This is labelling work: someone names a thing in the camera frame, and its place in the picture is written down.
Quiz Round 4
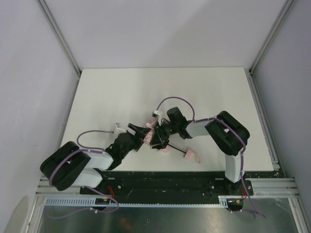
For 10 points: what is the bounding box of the pink folding umbrella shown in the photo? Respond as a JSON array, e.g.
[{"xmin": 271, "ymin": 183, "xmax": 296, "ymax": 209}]
[{"xmin": 144, "ymin": 118, "xmax": 201, "ymax": 164}]

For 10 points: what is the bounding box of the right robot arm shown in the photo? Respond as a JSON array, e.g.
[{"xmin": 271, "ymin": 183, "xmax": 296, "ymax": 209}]
[{"xmin": 149, "ymin": 107, "xmax": 250, "ymax": 183}]

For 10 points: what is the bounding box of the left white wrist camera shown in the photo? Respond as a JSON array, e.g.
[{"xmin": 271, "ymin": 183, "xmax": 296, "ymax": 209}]
[{"xmin": 113, "ymin": 123, "xmax": 127, "ymax": 135}]

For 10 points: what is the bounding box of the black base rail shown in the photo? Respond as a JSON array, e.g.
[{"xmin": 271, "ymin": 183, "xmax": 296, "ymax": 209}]
[{"xmin": 95, "ymin": 171, "xmax": 242, "ymax": 204}]

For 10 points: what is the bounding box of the right aluminium frame post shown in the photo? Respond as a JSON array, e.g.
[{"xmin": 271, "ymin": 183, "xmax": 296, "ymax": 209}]
[{"xmin": 249, "ymin": 0, "xmax": 297, "ymax": 75}]

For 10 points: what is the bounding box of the aluminium frame post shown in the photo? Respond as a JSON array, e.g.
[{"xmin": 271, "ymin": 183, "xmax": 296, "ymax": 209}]
[
  {"xmin": 249, "ymin": 0, "xmax": 297, "ymax": 75},
  {"xmin": 36, "ymin": 0, "xmax": 82, "ymax": 77}
]

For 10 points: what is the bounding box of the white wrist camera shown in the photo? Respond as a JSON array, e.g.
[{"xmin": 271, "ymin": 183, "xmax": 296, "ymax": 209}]
[
  {"xmin": 113, "ymin": 123, "xmax": 127, "ymax": 135},
  {"xmin": 152, "ymin": 110, "xmax": 163, "ymax": 125}
]

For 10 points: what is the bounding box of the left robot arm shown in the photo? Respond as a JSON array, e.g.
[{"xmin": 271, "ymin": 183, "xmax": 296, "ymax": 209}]
[{"xmin": 40, "ymin": 123, "xmax": 151, "ymax": 191}]

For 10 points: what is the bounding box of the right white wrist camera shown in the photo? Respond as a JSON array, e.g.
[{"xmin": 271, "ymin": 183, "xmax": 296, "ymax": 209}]
[{"xmin": 152, "ymin": 110, "xmax": 163, "ymax": 125}]

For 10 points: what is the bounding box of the left aluminium frame post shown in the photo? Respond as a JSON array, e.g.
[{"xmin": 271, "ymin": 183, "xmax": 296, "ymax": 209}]
[{"xmin": 36, "ymin": 0, "xmax": 82, "ymax": 77}]

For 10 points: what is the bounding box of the white slotted cable duct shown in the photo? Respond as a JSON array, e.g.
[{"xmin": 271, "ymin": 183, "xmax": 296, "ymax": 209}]
[{"xmin": 44, "ymin": 197, "xmax": 228, "ymax": 208}]

